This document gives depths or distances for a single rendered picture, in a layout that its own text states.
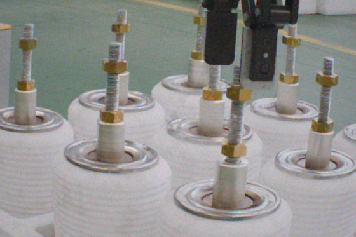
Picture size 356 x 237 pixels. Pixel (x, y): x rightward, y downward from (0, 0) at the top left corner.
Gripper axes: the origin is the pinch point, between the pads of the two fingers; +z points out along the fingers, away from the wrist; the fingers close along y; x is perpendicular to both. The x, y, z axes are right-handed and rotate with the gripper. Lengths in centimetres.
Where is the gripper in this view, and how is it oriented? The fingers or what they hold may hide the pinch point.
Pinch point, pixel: (237, 56)
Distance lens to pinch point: 52.9
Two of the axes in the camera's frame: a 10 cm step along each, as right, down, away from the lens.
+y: -3.0, -2.6, 9.2
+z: -0.7, 9.7, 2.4
